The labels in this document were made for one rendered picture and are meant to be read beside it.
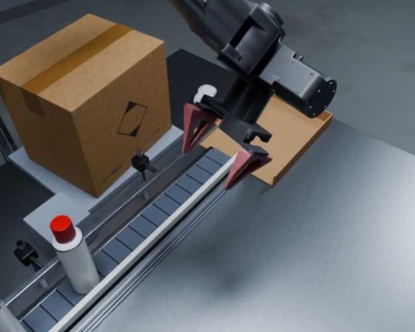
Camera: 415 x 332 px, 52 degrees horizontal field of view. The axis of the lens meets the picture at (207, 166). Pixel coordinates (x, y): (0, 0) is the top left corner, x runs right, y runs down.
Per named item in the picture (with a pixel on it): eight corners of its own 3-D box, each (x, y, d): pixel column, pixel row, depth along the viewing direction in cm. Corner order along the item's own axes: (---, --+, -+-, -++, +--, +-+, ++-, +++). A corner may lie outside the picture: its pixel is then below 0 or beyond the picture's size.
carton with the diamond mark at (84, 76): (97, 199, 101) (70, 111, 82) (28, 159, 110) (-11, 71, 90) (172, 127, 119) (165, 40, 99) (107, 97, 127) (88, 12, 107)
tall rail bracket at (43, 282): (56, 307, 85) (31, 266, 73) (34, 286, 89) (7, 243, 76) (70, 296, 87) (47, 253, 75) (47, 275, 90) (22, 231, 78)
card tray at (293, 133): (273, 187, 106) (275, 176, 104) (193, 141, 117) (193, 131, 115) (330, 124, 122) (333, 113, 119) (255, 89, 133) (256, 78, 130)
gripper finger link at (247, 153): (223, 199, 59) (259, 141, 56) (190, 168, 62) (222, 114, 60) (248, 198, 64) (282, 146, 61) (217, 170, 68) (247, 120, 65)
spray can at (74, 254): (85, 300, 81) (57, 242, 66) (67, 284, 83) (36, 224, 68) (105, 280, 84) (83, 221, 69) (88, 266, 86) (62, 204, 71)
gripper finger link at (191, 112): (191, 169, 62) (223, 114, 59) (162, 143, 66) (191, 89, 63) (217, 171, 68) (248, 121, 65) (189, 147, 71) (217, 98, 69)
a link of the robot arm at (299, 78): (253, -5, 52) (211, 54, 53) (327, 35, 46) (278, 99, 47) (285, 41, 62) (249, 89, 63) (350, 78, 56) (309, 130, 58)
